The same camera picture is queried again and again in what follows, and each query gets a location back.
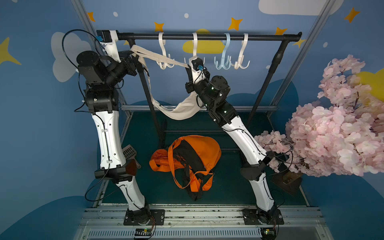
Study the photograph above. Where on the white canvas bag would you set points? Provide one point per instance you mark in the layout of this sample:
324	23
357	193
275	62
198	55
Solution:
184	110

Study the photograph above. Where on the orange sling bag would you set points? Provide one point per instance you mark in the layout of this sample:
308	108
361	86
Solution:
207	149

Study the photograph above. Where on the light blue hook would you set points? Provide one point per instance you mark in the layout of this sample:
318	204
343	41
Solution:
225	61

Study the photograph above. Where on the orange waist bag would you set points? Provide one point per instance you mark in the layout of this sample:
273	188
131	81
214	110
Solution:
159	161

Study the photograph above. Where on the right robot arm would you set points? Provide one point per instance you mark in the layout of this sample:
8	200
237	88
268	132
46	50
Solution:
213	95

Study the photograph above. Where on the black sling bag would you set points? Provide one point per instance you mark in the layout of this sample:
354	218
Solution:
192	163

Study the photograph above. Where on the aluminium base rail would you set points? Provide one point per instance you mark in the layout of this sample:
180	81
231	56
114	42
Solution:
202	222

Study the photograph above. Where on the right controller board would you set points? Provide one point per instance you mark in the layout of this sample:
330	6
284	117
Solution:
268	234

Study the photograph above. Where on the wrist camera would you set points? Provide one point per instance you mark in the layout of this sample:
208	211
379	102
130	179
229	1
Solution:
109	39
198	70

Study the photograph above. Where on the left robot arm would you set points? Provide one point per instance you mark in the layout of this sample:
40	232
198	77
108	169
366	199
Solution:
102	74

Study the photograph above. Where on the white hook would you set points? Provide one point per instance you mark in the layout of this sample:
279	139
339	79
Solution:
239	63
162	42

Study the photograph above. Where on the white hook far right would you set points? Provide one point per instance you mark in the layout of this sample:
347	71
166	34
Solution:
239	63

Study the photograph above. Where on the pink cherry blossom tree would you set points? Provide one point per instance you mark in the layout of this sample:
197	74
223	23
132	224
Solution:
346	138

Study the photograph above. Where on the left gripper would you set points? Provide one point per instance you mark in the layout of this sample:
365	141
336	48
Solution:
130	62

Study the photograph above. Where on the black clothes rack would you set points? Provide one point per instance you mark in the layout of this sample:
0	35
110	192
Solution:
285	39

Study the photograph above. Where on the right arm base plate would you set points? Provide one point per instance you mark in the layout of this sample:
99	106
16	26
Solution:
260	217

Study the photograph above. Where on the dark tree base plate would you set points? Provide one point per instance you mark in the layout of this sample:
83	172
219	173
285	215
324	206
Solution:
290	182

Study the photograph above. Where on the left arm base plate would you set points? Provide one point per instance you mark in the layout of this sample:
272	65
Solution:
156	216

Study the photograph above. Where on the white hook far left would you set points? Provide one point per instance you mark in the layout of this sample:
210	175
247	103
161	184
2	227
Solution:
162	42

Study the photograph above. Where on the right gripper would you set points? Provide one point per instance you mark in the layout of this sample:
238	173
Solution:
197	87

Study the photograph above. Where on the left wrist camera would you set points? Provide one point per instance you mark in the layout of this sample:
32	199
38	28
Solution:
109	39

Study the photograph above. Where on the controller board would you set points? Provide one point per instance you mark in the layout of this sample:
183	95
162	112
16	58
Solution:
142	234
268	234

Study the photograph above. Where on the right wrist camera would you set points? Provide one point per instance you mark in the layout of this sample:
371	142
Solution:
198	70

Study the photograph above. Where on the left controller board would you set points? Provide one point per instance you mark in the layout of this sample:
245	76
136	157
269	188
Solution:
142	234

